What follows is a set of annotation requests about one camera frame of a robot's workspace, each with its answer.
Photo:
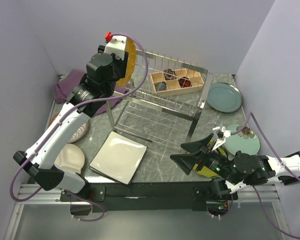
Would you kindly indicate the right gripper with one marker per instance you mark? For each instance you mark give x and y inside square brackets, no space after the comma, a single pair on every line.
[198,146]

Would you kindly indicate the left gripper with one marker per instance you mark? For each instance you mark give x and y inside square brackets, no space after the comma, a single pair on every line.
[123,64]

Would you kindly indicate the green polka dot plate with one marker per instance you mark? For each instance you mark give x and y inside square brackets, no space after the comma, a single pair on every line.
[203,170]

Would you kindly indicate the orange plate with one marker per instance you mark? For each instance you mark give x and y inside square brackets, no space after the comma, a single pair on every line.
[130,48]

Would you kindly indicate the mint floral plate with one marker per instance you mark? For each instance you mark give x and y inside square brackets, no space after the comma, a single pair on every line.
[245,141]

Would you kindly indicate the teal round plate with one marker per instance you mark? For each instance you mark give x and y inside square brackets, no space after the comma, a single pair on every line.
[224,97]

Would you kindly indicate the square cream plate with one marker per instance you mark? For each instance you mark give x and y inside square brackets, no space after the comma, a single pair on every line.
[96,176]
[119,156]

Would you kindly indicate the floral patterned plate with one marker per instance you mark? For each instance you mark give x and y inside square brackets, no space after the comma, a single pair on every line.
[79,133]

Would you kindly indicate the cream round bowl plate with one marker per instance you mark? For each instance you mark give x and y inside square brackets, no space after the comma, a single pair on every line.
[71,159]

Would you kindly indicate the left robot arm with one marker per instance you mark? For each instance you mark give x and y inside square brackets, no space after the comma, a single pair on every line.
[81,104]

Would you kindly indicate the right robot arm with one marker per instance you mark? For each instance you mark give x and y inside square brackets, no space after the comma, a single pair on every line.
[242,171]

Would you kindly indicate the metal dish rack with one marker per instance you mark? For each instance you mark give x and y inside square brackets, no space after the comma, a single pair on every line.
[160,100]

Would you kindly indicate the grey fabric roll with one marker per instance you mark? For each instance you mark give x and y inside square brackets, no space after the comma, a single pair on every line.
[161,86]

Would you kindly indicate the patterned fabric roll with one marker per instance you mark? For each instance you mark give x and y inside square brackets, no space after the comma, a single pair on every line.
[169,74]

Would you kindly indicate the wooden compartment tray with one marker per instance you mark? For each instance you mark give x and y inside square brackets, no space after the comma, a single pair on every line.
[173,88]

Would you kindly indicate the purple cloth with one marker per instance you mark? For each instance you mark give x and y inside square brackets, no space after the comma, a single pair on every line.
[66,86]

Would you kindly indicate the red black fabric roll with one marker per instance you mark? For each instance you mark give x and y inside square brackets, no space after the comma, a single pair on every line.
[184,82]

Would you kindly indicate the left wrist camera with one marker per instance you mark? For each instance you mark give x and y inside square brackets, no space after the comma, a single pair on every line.
[116,45]

